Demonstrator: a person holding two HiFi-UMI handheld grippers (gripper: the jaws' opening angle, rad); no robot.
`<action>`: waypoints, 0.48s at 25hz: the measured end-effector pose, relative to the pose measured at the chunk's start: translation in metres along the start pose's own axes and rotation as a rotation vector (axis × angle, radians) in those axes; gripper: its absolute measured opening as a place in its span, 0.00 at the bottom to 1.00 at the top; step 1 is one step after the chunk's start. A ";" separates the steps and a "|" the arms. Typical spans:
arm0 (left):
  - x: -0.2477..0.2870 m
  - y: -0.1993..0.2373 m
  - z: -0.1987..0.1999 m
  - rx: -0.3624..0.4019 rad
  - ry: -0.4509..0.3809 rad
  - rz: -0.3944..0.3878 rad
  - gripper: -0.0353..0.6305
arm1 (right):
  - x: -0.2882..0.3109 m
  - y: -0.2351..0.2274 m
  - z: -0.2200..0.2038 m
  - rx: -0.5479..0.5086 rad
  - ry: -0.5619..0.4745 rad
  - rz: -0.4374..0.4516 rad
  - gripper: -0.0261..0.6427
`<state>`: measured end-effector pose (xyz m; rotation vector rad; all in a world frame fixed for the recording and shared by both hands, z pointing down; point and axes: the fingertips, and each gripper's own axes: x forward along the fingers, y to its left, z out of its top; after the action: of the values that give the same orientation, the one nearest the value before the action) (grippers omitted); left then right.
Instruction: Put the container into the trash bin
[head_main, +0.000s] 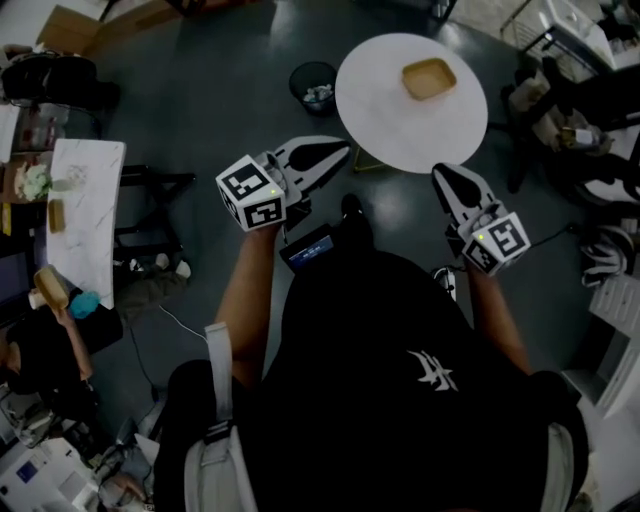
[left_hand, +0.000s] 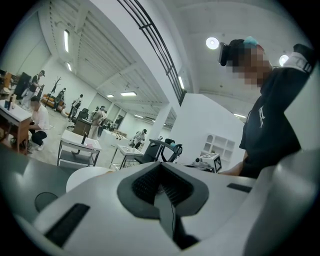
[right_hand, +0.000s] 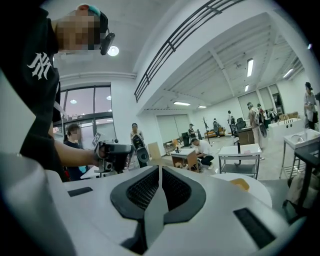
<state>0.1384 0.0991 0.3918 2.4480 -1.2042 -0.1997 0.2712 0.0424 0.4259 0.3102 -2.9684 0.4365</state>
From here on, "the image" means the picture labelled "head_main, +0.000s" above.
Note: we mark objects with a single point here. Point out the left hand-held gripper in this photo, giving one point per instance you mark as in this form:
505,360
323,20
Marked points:
252,200

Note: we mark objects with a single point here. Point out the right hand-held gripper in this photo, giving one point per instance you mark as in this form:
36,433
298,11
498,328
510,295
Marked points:
500,242

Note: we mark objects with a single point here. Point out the black waste bin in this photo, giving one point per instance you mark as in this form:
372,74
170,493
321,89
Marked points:
312,75

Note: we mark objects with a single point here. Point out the person's left forearm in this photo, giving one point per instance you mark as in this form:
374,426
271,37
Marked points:
245,300

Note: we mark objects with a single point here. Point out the person's right forearm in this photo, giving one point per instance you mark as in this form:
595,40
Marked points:
497,320

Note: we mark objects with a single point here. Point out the white and teal plastic piece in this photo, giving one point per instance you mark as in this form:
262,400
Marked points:
319,93

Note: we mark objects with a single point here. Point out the person's black left shoe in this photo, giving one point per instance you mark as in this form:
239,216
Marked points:
354,207

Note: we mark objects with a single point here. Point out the round white table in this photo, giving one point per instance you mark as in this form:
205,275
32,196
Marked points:
380,115

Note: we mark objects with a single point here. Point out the white power strip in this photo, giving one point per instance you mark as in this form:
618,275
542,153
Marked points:
445,281

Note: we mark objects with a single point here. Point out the person's black trousers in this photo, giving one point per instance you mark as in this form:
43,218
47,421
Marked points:
357,240

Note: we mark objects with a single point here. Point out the black device with blue screen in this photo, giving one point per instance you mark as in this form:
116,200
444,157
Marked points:
310,250

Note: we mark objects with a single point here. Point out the white striped bag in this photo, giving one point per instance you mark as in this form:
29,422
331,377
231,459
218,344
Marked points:
607,255

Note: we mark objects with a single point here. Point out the black office chair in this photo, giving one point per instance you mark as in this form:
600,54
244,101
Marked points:
595,107

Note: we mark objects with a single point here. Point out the person's black t-shirt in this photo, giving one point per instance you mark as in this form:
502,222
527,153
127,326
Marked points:
370,360

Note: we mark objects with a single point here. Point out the white sink on chrome stand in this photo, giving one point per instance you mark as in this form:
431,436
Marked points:
565,25

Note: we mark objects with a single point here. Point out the white cabinet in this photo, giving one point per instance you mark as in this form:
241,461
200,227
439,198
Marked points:
617,340

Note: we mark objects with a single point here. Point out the white marble table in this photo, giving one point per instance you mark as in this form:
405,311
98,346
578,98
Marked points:
85,225

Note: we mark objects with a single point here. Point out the black bag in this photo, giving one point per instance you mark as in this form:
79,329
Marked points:
55,80

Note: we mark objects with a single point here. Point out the teal cloth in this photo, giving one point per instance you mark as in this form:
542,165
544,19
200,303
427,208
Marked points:
85,304

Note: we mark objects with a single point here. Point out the cardboard box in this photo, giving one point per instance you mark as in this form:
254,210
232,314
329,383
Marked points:
65,27

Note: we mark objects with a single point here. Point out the white flower bouquet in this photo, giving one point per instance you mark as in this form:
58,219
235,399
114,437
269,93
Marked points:
35,181

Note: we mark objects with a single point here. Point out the cluttered white desk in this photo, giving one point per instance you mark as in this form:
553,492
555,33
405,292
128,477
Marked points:
30,425

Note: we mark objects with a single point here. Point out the white box with blue label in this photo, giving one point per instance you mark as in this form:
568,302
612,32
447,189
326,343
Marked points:
30,472

